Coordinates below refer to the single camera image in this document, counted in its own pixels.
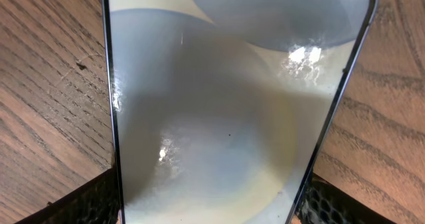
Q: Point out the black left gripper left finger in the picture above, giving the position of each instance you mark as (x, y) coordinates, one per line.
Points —
(96, 202)

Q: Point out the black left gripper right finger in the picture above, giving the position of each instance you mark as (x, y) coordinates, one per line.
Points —
(322, 202)

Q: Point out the Samsung Galaxy smartphone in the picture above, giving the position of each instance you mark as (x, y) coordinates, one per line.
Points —
(219, 107)

